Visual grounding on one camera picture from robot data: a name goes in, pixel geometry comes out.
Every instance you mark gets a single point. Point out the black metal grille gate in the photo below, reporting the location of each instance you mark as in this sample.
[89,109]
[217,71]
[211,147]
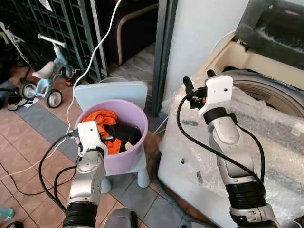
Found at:
[71,23]

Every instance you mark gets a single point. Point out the grey washing machine lid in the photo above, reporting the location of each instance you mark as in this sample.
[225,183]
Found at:
[275,28]

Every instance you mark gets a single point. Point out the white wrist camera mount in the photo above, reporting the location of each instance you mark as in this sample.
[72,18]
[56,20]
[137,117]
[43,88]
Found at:
[88,135]
[217,92]

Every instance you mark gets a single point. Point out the orange garment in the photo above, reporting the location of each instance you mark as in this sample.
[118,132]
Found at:
[102,118]

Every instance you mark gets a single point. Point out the purple plastic bucket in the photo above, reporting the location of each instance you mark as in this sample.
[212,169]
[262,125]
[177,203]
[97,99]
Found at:
[130,159]

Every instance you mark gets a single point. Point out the white top-load washing machine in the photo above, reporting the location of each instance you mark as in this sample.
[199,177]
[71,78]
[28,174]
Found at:
[199,28]

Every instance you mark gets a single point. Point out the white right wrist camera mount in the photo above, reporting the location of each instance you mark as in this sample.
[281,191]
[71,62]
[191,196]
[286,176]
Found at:
[217,92]

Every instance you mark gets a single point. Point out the dark sofa with beige trim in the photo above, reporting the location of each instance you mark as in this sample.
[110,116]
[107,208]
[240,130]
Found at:
[133,23]

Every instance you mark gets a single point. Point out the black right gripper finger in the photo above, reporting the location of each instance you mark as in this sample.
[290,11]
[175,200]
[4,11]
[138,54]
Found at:
[210,74]
[188,85]

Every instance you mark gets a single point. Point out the clear bubble wrap sheet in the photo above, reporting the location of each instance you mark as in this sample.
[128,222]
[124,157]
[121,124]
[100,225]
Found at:
[266,123]

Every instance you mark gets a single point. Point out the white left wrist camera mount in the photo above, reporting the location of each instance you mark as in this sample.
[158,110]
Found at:
[88,135]

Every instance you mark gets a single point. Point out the light blue child tricycle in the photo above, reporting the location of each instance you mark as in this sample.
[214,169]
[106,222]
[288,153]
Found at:
[45,80]

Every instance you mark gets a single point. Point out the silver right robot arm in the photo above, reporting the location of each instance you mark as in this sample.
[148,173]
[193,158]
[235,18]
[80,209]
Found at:
[232,156]

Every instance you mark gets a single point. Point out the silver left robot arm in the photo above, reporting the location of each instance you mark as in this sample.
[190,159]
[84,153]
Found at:
[88,175]

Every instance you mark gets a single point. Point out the green plastic bottle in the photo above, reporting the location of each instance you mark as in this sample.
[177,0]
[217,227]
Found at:
[4,213]

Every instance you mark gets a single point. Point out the black shoe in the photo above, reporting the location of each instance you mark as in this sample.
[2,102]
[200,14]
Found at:
[14,224]

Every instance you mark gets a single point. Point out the grey robot leg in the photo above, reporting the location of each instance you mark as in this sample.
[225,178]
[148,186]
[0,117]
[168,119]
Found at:
[121,219]

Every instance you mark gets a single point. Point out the grey metal door frame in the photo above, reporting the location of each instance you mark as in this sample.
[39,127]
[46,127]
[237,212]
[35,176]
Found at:
[164,47]

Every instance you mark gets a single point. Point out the light blue plastic stool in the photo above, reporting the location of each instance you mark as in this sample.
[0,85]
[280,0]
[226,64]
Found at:
[118,91]

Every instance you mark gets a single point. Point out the black sandal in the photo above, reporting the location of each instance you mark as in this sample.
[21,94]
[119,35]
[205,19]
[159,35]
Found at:
[12,99]

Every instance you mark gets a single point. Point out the black garment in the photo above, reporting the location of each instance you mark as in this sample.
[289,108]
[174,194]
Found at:
[130,135]

